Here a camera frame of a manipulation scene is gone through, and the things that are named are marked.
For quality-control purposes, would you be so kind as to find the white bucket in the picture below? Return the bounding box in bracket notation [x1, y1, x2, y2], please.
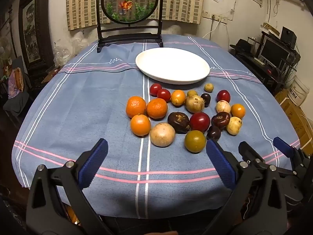
[289, 75, 310, 107]

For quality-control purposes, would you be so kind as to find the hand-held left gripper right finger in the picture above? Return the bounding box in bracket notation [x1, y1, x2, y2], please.
[206, 138, 288, 235]

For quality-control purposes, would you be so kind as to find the dark purple plum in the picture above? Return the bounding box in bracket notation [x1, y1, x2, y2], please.
[201, 93, 211, 108]
[207, 126, 222, 140]

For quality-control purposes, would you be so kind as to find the computer monitor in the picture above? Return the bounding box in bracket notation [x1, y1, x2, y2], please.
[258, 38, 291, 68]

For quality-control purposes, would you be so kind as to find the large beige asian pear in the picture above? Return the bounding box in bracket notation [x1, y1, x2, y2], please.
[150, 122, 176, 147]

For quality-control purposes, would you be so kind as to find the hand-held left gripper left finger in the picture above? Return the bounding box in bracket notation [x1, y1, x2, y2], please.
[26, 138, 109, 235]

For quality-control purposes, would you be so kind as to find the black hat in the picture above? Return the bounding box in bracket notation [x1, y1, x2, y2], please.
[230, 39, 252, 53]

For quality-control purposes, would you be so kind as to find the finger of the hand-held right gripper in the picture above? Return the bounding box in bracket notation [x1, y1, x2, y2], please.
[238, 141, 295, 177]
[273, 136, 311, 174]

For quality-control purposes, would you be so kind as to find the olive green plum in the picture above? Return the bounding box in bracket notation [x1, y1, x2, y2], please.
[184, 130, 206, 153]

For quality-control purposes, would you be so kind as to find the black television stand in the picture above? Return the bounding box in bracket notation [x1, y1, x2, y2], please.
[230, 32, 301, 96]

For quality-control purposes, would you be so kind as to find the red plum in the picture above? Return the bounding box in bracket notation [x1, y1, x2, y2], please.
[217, 89, 231, 103]
[189, 112, 211, 132]

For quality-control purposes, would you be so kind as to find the round embroidered goldfish screen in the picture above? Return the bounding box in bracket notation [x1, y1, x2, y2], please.
[96, 0, 164, 54]

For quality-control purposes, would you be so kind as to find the orange mandarin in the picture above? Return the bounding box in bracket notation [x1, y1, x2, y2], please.
[126, 96, 147, 118]
[130, 114, 151, 137]
[146, 98, 168, 119]

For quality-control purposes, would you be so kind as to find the pink orange bag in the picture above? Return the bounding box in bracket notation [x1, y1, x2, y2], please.
[8, 67, 23, 98]

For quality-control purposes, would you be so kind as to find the reddish-brown water chestnut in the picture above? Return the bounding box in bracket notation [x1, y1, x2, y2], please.
[211, 112, 231, 130]

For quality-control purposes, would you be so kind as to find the pale asian pear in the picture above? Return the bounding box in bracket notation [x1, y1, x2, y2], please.
[216, 100, 231, 114]
[226, 117, 243, 136]

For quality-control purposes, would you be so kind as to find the red cherry tomato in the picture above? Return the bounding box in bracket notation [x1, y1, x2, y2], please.
[149, 83, 162, 97]
[157, 89, 171, 102]

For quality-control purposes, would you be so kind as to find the blue striped tablecloth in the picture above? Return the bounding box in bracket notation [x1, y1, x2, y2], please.
[11, 34, 302, 219]

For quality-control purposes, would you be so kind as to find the cardboard box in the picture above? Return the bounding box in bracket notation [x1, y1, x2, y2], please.
[275, 88, 313, 150]

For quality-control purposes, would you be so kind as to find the white oval plate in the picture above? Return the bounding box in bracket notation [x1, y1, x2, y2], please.
[135, 48, 211, 85]

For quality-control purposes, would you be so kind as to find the black speaker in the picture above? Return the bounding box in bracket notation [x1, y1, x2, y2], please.
[280, 26, 297, 49]

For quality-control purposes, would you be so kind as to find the dark brown water chestnut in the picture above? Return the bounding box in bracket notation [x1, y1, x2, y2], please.
[167, 112, 191, 134]

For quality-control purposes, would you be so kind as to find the beige striped curtain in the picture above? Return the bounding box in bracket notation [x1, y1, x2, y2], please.
[66, 0, 206, 31]

